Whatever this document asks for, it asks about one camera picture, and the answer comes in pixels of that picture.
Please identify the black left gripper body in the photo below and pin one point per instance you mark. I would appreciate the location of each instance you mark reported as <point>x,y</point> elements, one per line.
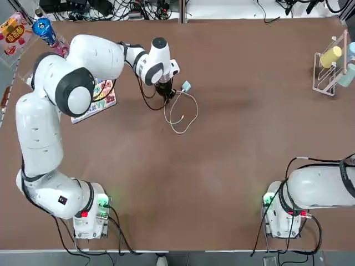
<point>163,87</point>

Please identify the pale teal charger adapter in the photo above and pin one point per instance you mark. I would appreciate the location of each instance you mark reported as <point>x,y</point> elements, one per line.
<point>186,86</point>

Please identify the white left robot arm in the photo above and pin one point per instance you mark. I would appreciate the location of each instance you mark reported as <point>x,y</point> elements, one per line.
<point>38,133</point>

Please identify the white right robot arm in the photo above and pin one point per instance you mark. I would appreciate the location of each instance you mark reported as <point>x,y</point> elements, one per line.
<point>310,188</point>

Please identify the colourful alphabet puzzle board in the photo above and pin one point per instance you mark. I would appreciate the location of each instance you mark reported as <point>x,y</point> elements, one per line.
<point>105,105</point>

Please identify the pink cartoon snack box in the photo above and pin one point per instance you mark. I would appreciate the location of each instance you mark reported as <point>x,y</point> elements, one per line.
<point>62,50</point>

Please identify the blue drink bottle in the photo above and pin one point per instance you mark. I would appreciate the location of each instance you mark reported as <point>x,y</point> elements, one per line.
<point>44,29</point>

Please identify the clear acrylic shelf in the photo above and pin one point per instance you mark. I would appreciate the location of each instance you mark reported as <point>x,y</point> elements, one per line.
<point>16,63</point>

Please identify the strawberry snack box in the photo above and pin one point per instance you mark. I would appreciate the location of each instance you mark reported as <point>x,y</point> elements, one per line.
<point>14,33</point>

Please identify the yellow cup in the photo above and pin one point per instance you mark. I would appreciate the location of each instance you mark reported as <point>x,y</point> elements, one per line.
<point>330,56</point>

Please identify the person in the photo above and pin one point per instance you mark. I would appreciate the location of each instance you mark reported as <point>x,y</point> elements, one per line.
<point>162,261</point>

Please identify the pale green cup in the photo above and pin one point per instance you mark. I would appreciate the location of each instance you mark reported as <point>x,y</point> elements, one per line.
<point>346,76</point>

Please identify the pale blue cup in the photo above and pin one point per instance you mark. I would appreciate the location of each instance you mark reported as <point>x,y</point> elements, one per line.
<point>352,48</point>

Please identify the grey foot pedal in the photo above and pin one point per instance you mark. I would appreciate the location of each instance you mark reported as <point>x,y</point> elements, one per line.
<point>270,261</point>

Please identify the aluminium table post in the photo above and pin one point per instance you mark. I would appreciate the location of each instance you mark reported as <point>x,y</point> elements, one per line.
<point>183,11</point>

